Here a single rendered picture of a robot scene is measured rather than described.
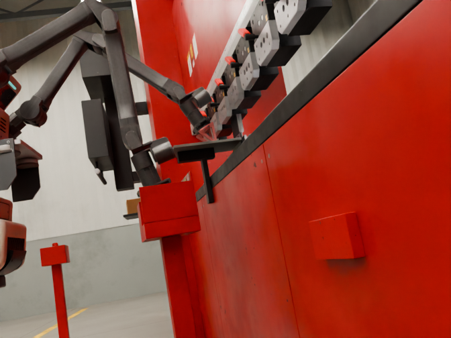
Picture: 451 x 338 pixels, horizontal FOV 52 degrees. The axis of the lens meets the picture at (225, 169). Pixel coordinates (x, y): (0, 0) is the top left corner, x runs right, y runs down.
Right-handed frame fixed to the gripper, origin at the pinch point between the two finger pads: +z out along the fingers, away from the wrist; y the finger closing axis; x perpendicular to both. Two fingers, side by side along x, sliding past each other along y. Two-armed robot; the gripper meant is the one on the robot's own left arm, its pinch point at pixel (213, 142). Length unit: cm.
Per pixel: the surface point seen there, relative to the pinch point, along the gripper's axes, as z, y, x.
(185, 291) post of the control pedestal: 36, -36, 45
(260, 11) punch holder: -16, -62, -16
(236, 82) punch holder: -9.8, -26.3, -12.1
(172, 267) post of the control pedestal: 28, -36, 44
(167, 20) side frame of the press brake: -88, 83, -47
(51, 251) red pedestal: -19, 153, 90
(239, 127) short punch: 1.7, -6.3, -10.2
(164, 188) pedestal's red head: 8, -43, 33
